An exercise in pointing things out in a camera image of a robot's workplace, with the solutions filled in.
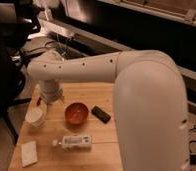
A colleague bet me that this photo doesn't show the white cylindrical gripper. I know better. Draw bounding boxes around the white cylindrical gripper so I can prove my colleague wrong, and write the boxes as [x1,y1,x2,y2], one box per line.
[39,80,63,103]

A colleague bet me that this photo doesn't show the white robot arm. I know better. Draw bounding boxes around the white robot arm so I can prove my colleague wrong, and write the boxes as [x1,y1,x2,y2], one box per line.
[27,50,190,171]

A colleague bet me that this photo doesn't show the red elongated object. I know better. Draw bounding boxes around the red elongated object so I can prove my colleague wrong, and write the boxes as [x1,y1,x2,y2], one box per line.
[36,97,42,106]

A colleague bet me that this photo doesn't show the white cup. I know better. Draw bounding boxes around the white cup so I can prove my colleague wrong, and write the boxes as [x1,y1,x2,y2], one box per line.
[25,107,44,127]

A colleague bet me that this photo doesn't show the orange bowl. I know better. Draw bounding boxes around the orange bowl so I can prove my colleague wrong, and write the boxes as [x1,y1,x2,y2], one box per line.
[65,102,89,125]

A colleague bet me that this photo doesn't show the blue device on floor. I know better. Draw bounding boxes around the blue device on floor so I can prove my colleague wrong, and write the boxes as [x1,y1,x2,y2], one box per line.
[55,48,66,56]

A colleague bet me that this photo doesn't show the white plastic bottle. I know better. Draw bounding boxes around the white plastic bottle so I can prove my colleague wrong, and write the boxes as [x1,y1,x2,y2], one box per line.
[52,135,92,149]

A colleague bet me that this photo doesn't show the black rectangular block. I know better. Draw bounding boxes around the black rectangular block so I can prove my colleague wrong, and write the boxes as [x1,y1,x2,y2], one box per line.
[91,106,111,123]

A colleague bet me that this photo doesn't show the white sponge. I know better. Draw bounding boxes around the white sponge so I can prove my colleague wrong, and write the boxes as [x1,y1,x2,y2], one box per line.
[21,141,38,167]

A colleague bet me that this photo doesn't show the black office chair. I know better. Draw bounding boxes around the black office chair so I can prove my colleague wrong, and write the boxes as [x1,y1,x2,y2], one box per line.
[0,0,45,68]

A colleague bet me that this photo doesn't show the black cables on floor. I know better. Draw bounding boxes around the black cables on floor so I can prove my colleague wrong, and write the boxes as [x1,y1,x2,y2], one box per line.
[187,123,196,166]

